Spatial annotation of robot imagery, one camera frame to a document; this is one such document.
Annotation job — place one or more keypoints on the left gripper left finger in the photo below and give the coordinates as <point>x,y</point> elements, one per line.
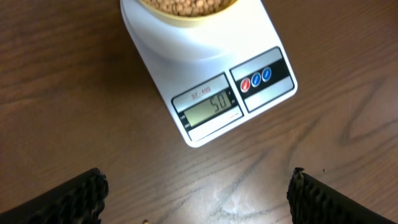
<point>79,200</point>

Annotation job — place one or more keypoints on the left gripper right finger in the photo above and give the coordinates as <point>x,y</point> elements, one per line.
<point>313,202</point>

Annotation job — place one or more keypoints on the white digital kitchen scale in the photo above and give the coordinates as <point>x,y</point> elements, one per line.
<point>215,76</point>

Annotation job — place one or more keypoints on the pale yellow bowl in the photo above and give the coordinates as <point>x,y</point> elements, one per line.
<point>185,21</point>

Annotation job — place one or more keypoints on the soybeans in bowl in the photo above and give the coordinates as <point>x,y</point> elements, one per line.
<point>189,8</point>

